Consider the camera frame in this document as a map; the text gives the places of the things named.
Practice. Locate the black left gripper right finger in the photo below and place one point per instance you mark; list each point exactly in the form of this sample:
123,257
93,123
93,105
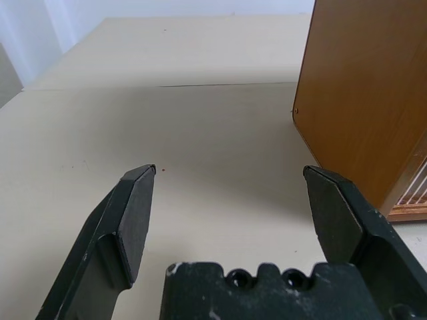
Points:
367,233

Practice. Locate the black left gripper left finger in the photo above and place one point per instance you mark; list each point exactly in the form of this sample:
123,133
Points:
110,240

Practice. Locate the brown wooden cabinet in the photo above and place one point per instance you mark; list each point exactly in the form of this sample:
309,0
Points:
350,83

